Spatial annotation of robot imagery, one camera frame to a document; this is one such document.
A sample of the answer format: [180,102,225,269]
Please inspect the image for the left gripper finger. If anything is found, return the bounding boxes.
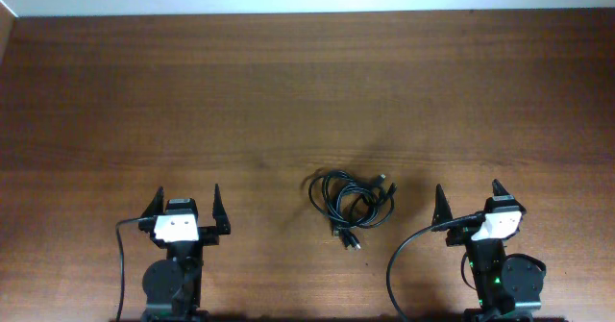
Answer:
[140,186,164,218]
[212,184,231,234]

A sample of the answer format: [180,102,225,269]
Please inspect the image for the camera black cable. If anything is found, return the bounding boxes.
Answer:
[114,216,158,322]
[386,211,486,322]

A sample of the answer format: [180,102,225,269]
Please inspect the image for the right camera black cable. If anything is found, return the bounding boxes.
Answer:
[386,211,486,322]

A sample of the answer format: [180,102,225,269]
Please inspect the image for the left camera black cable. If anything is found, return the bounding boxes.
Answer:
[114,216,158,322]

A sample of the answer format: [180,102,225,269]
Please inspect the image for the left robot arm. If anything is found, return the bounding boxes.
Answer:
[138,187,231,322]

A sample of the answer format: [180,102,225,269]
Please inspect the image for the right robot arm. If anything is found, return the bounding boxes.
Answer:
[431,180,547,321]

